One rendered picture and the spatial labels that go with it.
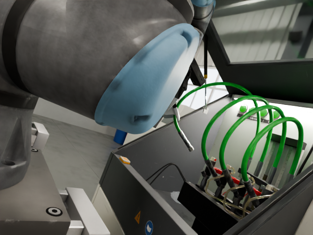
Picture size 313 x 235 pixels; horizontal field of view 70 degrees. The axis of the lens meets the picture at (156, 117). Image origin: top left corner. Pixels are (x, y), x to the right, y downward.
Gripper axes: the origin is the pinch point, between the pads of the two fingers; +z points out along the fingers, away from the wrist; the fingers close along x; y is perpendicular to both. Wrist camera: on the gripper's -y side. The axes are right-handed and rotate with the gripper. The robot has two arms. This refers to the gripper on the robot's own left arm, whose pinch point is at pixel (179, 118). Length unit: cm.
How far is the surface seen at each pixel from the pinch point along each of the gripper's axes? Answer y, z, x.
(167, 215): 16.9, 27.9, 26.0
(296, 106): -46.6, 12.7, -0.5
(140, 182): 22.1, 17.6, 10.6
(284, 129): -29.5, 19.3, 13.0
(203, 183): 1.0, 26.5, -0.6
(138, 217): 25.8, 27.2, 15.0
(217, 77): -224, -165, -481
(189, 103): -142, -142, -553
